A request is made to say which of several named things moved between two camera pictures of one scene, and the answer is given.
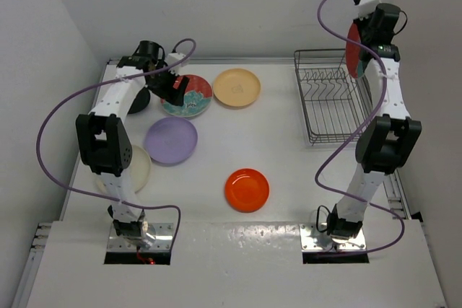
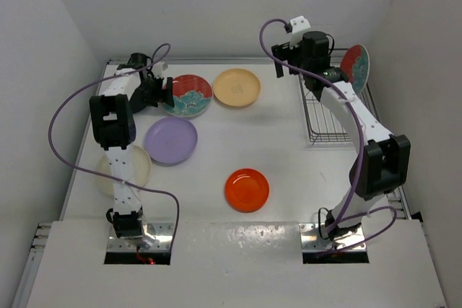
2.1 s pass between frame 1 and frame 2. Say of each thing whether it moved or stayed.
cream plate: stayed
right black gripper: moved
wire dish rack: stayed
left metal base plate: stayed
